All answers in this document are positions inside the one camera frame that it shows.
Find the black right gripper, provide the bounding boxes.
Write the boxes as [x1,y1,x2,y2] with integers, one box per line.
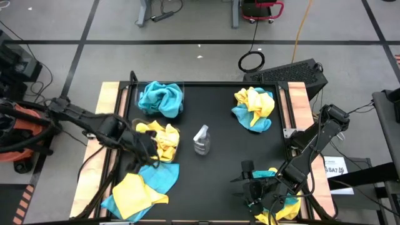
[230,159,293,216]

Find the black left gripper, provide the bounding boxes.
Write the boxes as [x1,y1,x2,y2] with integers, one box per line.
[120,126,159,166]

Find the teal microfiber towel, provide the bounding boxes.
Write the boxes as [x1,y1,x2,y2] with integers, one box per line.
[248,169,298,208]

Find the clear plastic basket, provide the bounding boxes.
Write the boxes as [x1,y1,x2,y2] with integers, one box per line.
[134,80,186,110]
[131,117,181,164]

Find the clear spray bottle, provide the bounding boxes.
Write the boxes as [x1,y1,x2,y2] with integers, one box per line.
[192,124,212,156]

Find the light wooden side board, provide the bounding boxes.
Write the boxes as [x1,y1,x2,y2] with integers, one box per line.
[281,81,338,219]
[69,81,126,219]

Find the white paper sign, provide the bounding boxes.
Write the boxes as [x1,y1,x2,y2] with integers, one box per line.
[323,155,356,196]

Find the black power strip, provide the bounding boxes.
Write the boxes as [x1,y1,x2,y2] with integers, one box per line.
[151,11,174,23]

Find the grey desk leg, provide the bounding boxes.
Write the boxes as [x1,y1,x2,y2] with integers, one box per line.
[230,0,241,29]
[134,0,153,28]

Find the black perforated computer case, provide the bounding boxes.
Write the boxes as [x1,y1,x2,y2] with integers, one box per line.
[242,58,329,101]

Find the orange and black vacuum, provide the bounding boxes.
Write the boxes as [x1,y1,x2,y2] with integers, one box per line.
[0,96,54,174]

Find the black orange striped ramp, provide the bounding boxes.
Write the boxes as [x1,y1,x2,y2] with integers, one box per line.
[0,183,36,225]

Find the black equipment stack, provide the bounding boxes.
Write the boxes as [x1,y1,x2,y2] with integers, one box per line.
[0,29,44,101]

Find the grey side table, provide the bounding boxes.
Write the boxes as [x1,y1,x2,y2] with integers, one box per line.
[371,89,400,188]

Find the red and black cart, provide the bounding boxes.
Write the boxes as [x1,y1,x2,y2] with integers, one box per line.
[239,0,285,24]

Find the black aluminium table frame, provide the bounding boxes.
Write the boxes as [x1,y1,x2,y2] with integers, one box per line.
[70,70,340,225]

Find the black coiled cable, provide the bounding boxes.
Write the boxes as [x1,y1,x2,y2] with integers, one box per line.
[237,17,266,73]

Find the orange extension cable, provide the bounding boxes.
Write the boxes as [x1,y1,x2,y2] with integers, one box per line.
[290,0,314,63]

